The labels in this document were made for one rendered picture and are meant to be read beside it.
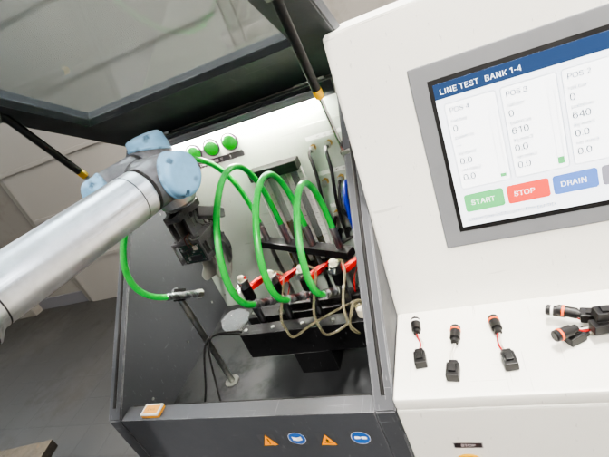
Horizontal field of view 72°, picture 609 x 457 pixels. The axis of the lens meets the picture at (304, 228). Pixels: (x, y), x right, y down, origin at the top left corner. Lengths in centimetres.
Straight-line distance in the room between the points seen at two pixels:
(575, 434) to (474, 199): 42
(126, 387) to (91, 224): 65
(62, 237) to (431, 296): 69
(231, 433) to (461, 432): 48
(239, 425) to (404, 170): 63
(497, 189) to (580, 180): 13
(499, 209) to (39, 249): 74
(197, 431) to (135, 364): 25
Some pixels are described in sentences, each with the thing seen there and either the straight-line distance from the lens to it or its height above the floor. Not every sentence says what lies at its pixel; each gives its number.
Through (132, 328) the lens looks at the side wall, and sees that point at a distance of 119.
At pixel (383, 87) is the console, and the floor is 143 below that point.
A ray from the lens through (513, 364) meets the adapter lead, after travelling 80.
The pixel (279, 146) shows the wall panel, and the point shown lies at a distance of 114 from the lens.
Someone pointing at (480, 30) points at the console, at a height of 147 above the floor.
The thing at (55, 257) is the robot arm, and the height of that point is 146.
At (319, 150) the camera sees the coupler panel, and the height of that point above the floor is 129.
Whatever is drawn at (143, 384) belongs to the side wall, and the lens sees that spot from 122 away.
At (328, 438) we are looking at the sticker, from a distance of 93.
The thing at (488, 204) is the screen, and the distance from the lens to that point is 85.
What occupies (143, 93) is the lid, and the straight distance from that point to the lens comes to 108.
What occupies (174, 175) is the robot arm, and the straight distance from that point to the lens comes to 66.
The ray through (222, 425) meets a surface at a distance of 101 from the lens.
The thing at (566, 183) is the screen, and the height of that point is 119.
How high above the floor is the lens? 160
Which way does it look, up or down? 25 degrees down
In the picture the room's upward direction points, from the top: 23 degrees counter-clockwise
